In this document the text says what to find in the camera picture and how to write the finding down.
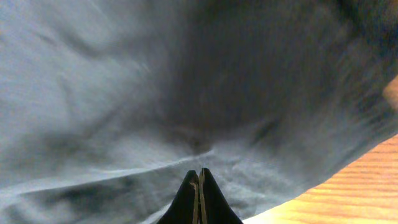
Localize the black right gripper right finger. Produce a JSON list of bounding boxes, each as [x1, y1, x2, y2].
[[199, 168, 243, 224]]

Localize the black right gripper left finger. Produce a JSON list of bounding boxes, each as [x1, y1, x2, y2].
[[157, 170, 199, 224]]

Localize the navy blue shorts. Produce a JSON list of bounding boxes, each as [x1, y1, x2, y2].
[[1, 0, 397, 223]]

